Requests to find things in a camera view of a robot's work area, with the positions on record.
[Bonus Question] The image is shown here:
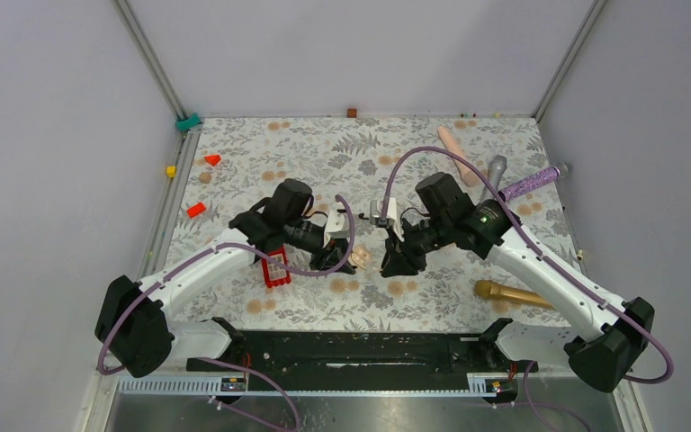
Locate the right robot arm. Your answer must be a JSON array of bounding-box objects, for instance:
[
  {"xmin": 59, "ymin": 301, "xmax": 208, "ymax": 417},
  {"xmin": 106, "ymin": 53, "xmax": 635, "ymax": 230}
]
[{"xmin": 381, "ymin": 172, "xmax": 655, "ymax": 392}]

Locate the gold microphone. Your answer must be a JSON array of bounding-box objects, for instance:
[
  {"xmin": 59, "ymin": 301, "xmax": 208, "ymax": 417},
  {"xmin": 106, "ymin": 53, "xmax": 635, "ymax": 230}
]
[{"xmin": 473, "ymin": 280, "xmax": 553, "ymax": 310}]

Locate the teal block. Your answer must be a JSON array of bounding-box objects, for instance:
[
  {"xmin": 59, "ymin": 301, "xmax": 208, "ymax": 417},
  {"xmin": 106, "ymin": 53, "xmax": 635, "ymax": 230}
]
[{"xmin": 175, "ymin": 112, "xmax": 202, "ymax": 132}]

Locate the red wedge block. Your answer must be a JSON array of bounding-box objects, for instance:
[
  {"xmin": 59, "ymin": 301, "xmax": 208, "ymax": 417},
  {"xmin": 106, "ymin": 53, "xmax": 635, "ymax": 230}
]
[{"xmin": 203, "ymin": 154, "xmax": 221, "ymax": 167}]

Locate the red small block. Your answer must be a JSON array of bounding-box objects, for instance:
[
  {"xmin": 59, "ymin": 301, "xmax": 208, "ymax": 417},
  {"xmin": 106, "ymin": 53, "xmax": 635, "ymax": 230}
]
[{"xmin": 186, "ymin": 202, "xmax": 207, "ymax": 219}]

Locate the floral table mat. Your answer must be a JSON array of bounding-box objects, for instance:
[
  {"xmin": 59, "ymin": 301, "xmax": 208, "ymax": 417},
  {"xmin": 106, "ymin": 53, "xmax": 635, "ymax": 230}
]
[{"xmin": 166, "ymin": 118, "xmax": 564, "ymax": 332}]

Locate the red tray with tiles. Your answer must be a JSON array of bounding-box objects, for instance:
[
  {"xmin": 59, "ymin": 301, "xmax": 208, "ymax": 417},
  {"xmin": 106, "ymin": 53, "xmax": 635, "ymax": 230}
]
[{"xmin": 262, "ymin": 247, "xmax": 292, "ymax": 290}]

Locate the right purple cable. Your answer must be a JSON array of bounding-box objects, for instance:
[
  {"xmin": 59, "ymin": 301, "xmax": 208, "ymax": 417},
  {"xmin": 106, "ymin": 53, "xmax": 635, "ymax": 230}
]
[{"xmin": 379, "ymin": 146, "xmax": 676, "ymax": 432}]

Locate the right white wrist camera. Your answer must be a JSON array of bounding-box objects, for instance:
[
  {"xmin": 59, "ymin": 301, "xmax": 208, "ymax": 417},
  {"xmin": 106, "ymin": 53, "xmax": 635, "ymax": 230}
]
[{"xmin": 368, "ymin": 197, "xmax": 404, "ymax": 242}]

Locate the aluminium frame rail left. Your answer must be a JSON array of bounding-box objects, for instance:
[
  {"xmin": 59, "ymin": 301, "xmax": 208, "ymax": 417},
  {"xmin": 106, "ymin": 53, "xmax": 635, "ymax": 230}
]
[{"xmin": 112, "ymin": 0, "xmax": 188, "ymax": 122}]

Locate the aluminium frame rail right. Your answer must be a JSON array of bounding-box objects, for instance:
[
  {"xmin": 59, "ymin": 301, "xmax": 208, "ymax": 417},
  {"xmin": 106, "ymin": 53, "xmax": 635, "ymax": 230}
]
[{"xmin": 532, "ymin": 0, "xmax": 608, "ymax": 123}]

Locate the silver microphone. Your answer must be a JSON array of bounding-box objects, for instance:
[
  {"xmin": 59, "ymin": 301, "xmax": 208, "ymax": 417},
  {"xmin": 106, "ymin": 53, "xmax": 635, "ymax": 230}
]
[{"xmin": 480, "ymin": 155, "xmax": 507, "ymax": 202}]

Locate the aluminium frame rail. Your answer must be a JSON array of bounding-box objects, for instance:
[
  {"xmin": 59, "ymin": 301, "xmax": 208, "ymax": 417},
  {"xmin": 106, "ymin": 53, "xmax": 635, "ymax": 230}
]
[
  {"xmin": 112, "ymin": 0, "xmax": 188, "ymax": 122},
  {"xmin": 532, "ymin": 0, "xmax": 608, "ymax": 123}
]

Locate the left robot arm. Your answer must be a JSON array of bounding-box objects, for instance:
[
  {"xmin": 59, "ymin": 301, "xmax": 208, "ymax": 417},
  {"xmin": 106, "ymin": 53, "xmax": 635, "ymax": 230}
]
[{"xmin": 94, "ymin": 179, "xmax": 355, "ymax": 378}]

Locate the purple glitter microphone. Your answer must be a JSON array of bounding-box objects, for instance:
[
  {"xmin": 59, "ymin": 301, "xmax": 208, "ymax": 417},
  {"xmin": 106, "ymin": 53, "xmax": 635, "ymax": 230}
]
[{"xmin": 498, "ymin": 163, "xmax": 570, "ymax": 202}]

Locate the pink microphone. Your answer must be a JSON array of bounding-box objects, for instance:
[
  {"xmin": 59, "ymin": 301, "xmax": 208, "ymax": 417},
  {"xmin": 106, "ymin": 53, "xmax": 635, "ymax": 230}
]
[{"xmin": 436, "ymin": 126, "xmax": 480, "ymax": 187}]

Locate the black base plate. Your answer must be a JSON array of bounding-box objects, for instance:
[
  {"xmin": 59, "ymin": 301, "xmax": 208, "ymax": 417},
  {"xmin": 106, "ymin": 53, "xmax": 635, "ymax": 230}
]
[{"xmin": 219, "ymin": 330, "xmax": 529, "ymax": 377}]

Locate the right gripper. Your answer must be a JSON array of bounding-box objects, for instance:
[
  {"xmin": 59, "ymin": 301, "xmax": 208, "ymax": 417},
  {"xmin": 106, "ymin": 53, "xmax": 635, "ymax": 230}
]
[{"xmin": 381, "ymin": 212, "xmax": 453, "ymax": 279}]

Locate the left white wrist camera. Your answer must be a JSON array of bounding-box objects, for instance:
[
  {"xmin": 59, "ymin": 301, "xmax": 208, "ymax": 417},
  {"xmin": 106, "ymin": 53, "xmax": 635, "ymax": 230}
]
[{"xmin": 323, "ymin": 205, "xmax": 350, "ymax": 243}]

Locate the beige earbuds charging case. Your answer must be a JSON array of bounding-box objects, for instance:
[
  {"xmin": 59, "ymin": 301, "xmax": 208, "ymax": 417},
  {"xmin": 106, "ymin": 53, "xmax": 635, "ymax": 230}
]
[{"xmin": 348, "ymin": 247, "xmax": 372, "ymax": 269}]

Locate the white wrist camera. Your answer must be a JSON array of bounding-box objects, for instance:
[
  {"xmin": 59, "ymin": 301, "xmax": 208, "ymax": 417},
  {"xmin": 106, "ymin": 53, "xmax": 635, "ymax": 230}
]
[
  {"xmin": 368, "ymin": 197, "xmax": 404, "ymax": 242},
  {"xmin": 323, "ymin": 205, "xmax": 350, "ymax": 243}
]

